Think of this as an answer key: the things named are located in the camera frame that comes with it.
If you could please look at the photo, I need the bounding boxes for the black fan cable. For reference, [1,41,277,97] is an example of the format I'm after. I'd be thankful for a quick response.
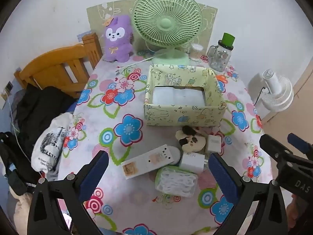
[253,85,266,106]

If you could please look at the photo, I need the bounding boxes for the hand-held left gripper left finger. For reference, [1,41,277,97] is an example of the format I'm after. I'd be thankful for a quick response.
[28,149,110,235]

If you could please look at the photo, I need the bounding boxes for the small white wall charger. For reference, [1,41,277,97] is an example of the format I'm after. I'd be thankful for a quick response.
[206,135,222,154]

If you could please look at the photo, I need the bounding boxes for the floral tablecloth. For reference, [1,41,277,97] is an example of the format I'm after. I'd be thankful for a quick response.
[57,51,272,235]

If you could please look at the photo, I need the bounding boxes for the black bag with blue trim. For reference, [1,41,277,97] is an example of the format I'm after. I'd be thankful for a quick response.
[0,132,30,196]

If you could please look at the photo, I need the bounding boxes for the white padding sheet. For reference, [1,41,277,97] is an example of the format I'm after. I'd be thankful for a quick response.
[152,86,206,107]

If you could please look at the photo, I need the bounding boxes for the purple plush toy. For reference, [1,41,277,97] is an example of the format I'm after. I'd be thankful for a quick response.
[101,15,134,63]

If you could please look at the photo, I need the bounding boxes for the person's right hand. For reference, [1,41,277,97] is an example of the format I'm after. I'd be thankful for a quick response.
[286,195,313,230]

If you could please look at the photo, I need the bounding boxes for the cream panda plush pouch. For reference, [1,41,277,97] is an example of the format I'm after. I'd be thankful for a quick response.
[175,126,208,153]

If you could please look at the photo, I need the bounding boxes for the clear cotton swab jar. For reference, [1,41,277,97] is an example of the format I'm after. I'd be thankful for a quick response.
[190,43,204,61]

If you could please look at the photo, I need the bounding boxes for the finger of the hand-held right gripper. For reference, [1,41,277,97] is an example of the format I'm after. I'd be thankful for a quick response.
[259,134,298,167]
[287,133,313,156]

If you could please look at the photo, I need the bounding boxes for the blue patterned cloth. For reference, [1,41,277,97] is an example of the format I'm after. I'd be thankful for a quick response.
[77,30,96,42]

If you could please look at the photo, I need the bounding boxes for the white printed tote bag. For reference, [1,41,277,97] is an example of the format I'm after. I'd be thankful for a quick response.
[31,113,74,175]

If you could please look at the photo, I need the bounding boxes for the glass mug jar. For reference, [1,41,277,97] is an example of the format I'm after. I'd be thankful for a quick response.
[207,40,235,72]

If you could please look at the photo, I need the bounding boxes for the beige cloth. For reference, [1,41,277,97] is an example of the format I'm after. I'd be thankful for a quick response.
[10,190,35,234]

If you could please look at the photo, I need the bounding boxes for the clear floss pick box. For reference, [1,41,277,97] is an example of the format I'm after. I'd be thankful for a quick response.
[155,166,198,197]

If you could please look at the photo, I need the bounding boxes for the white circulating fan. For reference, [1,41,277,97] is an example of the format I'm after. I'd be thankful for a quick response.
[247,69,294,112]

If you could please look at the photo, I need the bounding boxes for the green table fan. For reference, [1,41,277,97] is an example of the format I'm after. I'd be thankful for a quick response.
[132,0,203,66]

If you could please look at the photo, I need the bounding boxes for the black jacket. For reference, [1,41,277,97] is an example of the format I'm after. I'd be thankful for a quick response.
[15,86,76,152]

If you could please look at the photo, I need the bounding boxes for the bundle of white floss picks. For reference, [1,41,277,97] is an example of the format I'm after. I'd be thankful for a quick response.
[161,171,196,196]

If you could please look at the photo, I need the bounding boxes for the round white charger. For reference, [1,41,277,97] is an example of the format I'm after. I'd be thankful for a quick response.
[169,146,182,164]

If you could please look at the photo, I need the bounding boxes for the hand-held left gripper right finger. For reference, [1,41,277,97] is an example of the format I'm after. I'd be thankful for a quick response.
[207,152,287,235]

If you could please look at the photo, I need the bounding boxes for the white fan power cord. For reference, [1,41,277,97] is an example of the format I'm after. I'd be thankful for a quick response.
[115,56,157,75]

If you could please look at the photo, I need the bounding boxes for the large white wall charger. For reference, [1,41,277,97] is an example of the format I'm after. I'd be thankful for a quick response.
[180,152,209,173]

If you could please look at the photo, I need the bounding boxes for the orange wooden chair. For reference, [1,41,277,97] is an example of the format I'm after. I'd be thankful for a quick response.
[13,32,103,98]

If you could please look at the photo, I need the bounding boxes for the yellow printed storage box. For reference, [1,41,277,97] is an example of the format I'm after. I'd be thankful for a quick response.
[144,64,227,128]

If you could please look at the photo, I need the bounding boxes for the white power strip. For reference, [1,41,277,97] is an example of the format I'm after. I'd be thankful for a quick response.
[121,144,181,180]

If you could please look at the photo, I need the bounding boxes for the green plastic cup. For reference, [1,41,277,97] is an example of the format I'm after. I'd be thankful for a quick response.
[221,32,236,47]

